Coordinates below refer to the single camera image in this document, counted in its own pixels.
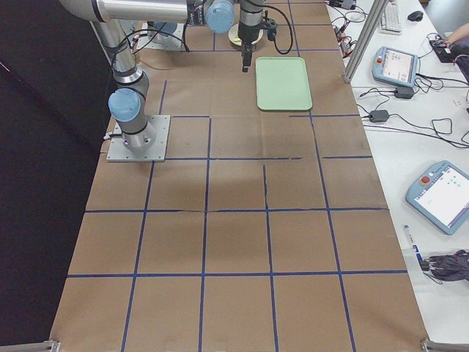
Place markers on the black computer mouse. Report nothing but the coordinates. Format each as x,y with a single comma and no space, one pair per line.
415,16

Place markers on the black power adapter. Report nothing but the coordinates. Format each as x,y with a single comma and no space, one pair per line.
404,93
378,116

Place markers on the blue teach pendant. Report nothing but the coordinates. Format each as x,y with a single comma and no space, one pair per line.
395,67
440,194

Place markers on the near blue teach pendant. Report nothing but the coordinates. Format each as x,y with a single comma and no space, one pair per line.
440,194

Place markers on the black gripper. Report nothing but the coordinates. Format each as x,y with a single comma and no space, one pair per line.
248,35

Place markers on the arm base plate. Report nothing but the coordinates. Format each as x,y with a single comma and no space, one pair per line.
161,36
149,145

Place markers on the mint green plastic tray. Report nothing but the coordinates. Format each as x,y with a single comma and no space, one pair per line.
282,84

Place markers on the white round plate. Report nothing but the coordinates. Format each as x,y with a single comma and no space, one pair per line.
235,40

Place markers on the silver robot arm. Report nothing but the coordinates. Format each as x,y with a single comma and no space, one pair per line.
220,16
127,103

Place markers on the aluminium frame post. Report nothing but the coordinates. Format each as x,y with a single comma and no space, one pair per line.
370,24

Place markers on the far blue teach pendant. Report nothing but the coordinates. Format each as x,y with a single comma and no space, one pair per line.
395,67

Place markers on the white keyboard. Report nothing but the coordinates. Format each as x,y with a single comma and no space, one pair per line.
390,22

